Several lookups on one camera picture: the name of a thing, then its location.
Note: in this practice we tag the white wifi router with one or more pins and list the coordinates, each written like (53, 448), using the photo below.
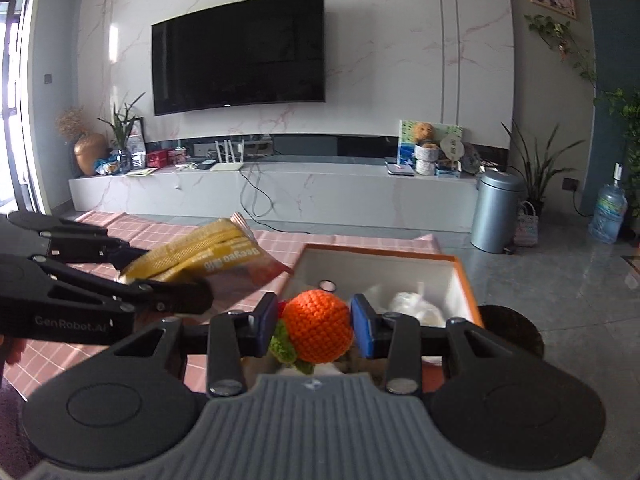
(229, 156)

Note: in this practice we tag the orange storage box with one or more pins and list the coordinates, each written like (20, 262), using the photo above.
(347, 271)

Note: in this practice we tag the dried flower bunch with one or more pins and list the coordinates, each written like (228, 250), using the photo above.
(72, 125)

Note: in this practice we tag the blue water jug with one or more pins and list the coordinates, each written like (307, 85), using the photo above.
(610, 210)

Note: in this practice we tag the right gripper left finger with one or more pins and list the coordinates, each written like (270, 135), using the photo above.
(233, 336)

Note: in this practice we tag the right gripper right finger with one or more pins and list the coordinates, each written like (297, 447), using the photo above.
(393, 337)

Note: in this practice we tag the grey metal trash bin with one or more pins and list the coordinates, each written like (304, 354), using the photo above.
(498, 199)

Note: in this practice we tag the brown teddy bear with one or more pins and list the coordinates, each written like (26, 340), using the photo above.
(422, 133)

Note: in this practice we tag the white tissue rolls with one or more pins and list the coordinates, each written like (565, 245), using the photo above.
(425, 158)

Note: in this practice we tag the yellow snack packet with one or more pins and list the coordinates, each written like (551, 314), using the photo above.
(225, 248)

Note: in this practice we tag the black wall television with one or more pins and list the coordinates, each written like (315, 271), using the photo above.
(250, 52)

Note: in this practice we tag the blue picture book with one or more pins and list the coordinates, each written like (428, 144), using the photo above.
(405, 149)

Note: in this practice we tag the bronze round vase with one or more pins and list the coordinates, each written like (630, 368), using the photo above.
(88, 149)

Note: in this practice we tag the green potted plant left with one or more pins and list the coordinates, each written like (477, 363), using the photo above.
(122, 122)

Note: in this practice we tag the tall floor plant right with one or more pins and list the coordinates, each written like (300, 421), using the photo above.
(538, 163)

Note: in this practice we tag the orange crochet fruit toy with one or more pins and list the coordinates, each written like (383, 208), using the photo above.
(313, 328)

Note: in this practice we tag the hanging ivy plant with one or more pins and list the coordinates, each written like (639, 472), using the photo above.
(620, 102)

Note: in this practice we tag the white round fan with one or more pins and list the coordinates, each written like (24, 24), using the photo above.
(453, 150)

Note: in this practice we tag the white marble tv console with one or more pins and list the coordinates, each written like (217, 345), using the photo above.
(299, 192)

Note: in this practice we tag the white plastic bag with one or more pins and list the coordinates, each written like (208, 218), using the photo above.
(414, 304)

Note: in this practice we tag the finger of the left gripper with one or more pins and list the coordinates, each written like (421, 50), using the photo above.
(190, 298)
(91, 247)

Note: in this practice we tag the red box on console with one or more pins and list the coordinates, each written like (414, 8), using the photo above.
(157, 159)

